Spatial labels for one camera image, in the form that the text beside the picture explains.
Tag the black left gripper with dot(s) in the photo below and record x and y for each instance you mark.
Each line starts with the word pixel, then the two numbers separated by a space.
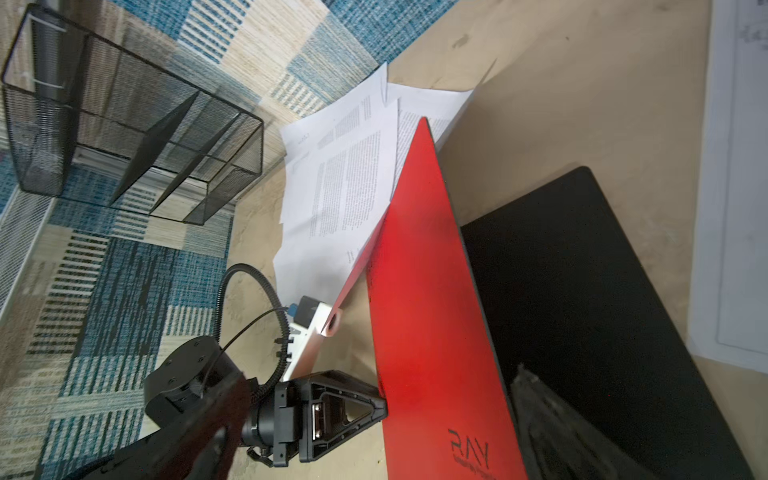
pixel 307 418

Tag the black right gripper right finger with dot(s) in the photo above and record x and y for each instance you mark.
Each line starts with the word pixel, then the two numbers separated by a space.
pixel 556 442

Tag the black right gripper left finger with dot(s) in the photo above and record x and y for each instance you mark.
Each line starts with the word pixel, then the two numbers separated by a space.
pixel 200 444

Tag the red and black ring binder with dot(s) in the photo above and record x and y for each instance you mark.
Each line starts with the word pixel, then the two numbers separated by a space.
pixel 550 282

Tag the white technical drawing sheet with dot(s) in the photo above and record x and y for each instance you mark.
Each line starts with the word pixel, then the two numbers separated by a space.
pixel 727 318

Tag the white text paper top sheet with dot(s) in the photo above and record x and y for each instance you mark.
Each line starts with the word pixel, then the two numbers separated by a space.
pixel 343 189

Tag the white text paper sheet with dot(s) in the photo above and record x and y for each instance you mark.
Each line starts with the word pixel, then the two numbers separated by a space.
pixel 343 189
pixel 441 108
pixel 343 116

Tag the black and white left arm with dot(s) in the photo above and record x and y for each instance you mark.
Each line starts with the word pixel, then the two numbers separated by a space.
pixel 181 381

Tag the white blank paper bottom sheet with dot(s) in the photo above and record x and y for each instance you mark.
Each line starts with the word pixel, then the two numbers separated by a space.
pixel 318 254

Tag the white text paper middle sheet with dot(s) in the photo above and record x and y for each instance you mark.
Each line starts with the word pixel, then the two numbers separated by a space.
pixel 343 116

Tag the white text paper back sheet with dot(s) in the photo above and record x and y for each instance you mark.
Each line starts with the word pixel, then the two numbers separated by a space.
pixel 441 108

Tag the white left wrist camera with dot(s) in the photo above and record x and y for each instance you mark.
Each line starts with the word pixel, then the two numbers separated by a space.
pixel 311 322

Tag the black wire mesh file rack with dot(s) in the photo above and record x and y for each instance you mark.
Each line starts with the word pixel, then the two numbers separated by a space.
pixel 121 105

